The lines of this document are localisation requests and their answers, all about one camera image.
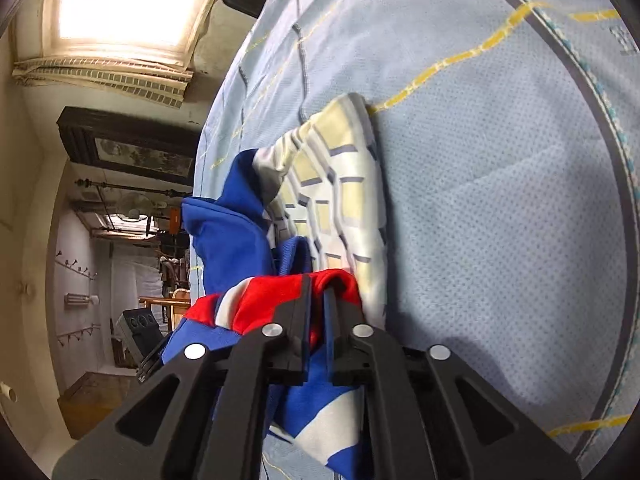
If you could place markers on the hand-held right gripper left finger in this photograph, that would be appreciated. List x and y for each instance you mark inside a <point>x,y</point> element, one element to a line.
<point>306,320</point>

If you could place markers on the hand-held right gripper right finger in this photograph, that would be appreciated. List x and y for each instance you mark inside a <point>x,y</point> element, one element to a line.
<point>330,320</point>

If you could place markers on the blue red white hooded jacket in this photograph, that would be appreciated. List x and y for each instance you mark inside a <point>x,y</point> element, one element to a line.
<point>325,200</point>

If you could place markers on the wooden armchair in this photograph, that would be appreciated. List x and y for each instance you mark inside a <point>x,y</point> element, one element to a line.
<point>165,305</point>

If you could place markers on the white cover cloth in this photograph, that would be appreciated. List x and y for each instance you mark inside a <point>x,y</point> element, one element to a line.
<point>135,270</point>

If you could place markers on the small barred window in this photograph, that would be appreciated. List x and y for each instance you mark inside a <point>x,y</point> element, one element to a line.
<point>120,222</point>

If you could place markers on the white standing fan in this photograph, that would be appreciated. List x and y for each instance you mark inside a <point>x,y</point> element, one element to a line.
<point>132,207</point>

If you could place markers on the dark wooden coat rack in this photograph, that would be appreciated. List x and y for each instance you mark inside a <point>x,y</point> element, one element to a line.
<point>130,187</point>

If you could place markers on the dark wooden cabinet with painting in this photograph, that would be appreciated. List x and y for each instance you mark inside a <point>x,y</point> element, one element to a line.
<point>130,150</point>

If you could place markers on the light blue checked bed sheet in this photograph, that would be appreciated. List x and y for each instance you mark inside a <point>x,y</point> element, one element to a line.
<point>475,210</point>

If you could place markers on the window with cream frame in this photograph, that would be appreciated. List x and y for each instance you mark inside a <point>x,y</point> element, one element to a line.
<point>125,5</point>

